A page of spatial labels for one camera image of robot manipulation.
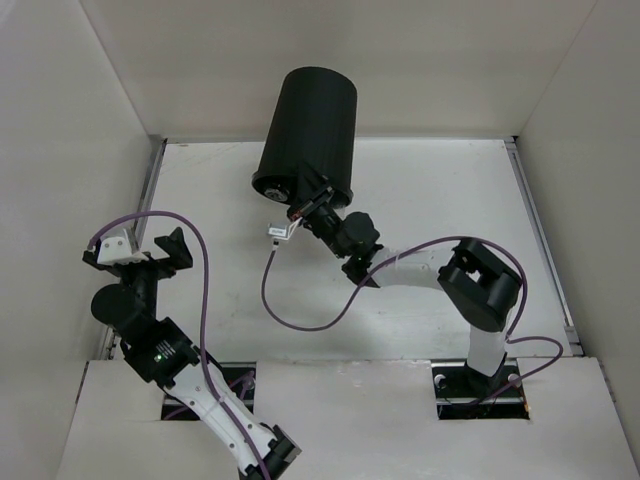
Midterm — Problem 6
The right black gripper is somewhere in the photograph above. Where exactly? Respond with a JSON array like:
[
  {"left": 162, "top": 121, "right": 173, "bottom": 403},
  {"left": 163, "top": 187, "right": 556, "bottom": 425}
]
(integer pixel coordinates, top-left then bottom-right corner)
[{"left": 287, "top": 159, "right": 348, "bottom": 259}]

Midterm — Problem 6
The black ribbed plastic bin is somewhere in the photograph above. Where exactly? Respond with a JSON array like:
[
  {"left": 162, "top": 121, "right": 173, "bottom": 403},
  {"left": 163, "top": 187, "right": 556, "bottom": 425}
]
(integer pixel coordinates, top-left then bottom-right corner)
[{"left": 251, "top": 66, "right": 358, "bottom": 208}]

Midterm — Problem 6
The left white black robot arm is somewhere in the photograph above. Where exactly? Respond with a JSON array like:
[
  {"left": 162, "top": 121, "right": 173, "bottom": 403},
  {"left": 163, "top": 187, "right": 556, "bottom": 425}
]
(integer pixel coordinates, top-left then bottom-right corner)
[{"left": 83, "top": 228, "right": 300, "bottom": 479}]

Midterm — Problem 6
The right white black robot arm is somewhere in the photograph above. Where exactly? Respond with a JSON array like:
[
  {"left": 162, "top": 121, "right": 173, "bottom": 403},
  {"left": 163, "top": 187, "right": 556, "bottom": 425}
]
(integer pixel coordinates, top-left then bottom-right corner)
[{"left": 287, "top": 162, "right": 527, "bottom": 402}]

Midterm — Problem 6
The red label plastic bottle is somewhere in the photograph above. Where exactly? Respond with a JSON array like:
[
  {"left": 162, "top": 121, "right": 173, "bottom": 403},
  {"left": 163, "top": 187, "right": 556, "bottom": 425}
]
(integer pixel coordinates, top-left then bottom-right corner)
[{"left": 262, "top": 183, "right": 290, "bottom": 204}]

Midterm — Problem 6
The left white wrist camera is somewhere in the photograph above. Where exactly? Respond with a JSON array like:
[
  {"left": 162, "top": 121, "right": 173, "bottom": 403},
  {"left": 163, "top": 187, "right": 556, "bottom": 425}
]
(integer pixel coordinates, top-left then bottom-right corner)
[{"left": 97, "top": 228, "right": 149, "bottom": 266}]

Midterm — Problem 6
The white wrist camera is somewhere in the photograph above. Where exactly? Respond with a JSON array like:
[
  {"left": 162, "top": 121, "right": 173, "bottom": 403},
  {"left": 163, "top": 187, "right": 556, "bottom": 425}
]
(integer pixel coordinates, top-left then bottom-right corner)
[
  {"left": 97, "top": 228, "right": 149, "bottom": 266},
  {"left": 267, "top": 220, "right": 300, "bottom": 245}
]

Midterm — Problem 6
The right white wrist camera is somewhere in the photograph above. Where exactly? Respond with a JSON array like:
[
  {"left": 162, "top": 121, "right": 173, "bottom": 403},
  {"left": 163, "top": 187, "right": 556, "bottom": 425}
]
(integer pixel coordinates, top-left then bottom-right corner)
[{"left": 267, "top": 220, "right": 300, "bottom": 245}]

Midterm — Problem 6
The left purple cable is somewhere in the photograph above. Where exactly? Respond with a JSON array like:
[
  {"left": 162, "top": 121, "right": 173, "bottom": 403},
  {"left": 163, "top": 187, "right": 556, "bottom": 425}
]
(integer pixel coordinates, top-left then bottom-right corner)
[{"left": 87, "top": 211, "right": 271, "bottom": 480}]

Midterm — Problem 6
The purple cable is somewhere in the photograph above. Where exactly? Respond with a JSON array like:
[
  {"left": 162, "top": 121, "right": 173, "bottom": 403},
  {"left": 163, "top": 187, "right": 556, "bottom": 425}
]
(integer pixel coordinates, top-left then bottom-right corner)
[
  {"left": 261, "top": 235, "right": 566, "bottom": 406},
  {"left": 87, "top": 211, "right": 271, "bottom": 480}
]

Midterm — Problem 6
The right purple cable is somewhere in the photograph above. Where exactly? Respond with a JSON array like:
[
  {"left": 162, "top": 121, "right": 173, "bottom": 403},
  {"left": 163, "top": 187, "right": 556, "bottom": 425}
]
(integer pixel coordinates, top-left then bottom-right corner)
[{"left": 261, "top": 235, "right": 566, "bottom": 406}]

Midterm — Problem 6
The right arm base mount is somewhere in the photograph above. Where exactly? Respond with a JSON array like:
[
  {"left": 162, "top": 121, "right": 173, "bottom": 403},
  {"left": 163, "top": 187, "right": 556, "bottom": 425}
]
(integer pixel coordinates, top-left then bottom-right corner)
[{"left": 431, "top": 360, "right": 530, "bottom": 420}]

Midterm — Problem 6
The right aluminium table rail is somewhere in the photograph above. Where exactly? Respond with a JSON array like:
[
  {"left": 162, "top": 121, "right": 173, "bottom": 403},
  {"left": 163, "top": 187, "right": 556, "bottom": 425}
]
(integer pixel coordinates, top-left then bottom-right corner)
[{"left": 504, "top": 137, "right": 585, "bottom": 357}]

